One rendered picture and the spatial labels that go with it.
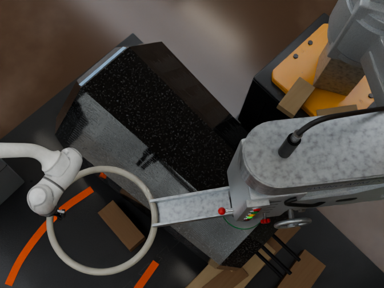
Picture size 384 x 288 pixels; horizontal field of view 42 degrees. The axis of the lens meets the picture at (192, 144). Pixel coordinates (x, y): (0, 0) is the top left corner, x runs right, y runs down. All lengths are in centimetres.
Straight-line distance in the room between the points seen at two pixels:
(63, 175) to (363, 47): 133
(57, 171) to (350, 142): 111
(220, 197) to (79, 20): 198
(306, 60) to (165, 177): 99
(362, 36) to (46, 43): 229
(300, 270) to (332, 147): 165
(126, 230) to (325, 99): 138
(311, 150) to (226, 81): 198
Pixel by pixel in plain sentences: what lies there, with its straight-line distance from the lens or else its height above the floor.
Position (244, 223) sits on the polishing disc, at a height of 85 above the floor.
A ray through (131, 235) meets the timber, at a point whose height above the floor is 13.
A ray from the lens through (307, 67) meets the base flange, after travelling 278.
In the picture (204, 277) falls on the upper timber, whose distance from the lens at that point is 297.
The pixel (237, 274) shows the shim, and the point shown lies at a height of 22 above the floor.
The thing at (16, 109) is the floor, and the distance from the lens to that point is 355.
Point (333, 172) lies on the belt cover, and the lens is 160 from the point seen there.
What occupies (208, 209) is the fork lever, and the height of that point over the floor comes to 96.
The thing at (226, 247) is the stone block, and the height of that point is 72.
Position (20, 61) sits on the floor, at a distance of 370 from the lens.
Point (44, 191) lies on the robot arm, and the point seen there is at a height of 126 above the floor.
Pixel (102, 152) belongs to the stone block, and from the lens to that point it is 262.
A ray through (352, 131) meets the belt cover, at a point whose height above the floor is 169.
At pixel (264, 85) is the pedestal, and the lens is 272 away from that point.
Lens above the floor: 316
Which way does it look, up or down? 72 degrees down
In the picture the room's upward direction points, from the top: 9 degrees clockwise
